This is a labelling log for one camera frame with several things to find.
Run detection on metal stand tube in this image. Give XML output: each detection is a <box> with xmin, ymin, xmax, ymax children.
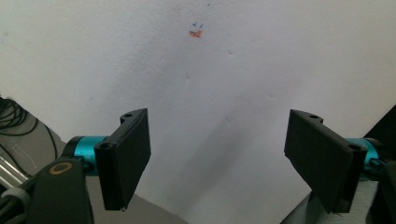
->
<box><xmin>0</xmin><ymin>154</ymin><xmax>30</xmax><ymax>189</ymax></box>

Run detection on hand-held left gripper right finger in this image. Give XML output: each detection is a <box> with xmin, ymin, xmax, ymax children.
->
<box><xmin>283</xmin><ymin>108</ymin><xmax>369</xmax><ymax>214</ymax></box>

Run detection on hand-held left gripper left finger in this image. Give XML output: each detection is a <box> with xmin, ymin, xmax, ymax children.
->
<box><xmin>93</xmin><ymin>107</ymin><xmax>152</xmax><ymax>212</ymax></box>

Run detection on black cable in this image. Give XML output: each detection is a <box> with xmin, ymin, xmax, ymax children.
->
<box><xmin>0</xmin><ymin>96</ymin><xmax>59</xmax><ymax>161</ymax></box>

